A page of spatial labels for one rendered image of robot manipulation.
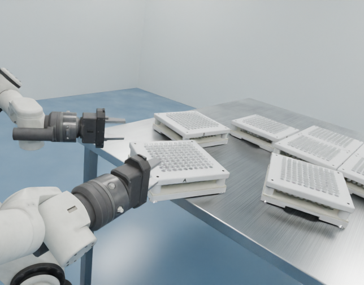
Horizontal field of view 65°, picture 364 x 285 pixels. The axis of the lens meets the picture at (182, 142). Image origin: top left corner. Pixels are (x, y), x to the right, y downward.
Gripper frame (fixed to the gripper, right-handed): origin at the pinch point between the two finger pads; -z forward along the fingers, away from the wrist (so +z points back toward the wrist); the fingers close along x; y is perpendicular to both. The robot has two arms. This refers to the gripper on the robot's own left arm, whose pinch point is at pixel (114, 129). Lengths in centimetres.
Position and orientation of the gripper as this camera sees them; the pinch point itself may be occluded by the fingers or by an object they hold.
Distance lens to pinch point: 90.4
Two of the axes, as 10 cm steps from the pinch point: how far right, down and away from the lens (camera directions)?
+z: -9.4, -0.2, -3.3
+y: 2.9, 4.2, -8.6
